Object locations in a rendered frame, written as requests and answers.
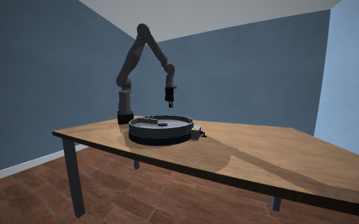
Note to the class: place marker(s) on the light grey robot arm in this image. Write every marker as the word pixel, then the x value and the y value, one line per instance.
pixel 144 36

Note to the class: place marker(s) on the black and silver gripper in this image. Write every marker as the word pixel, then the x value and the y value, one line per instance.
pixel 169 93

